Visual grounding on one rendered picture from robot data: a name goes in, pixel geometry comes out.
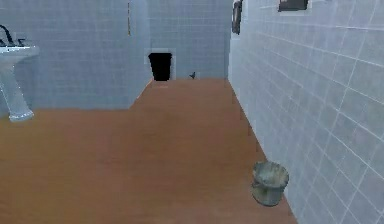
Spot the dark framed wall picture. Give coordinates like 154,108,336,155
278,0,310,13
231,0,244,36

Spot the white pedestal sink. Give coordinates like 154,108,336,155
0,45,40,123

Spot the black sink faucet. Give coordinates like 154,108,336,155
0,24,27,48

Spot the grey metal bucket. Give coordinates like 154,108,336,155
251,161,290,207

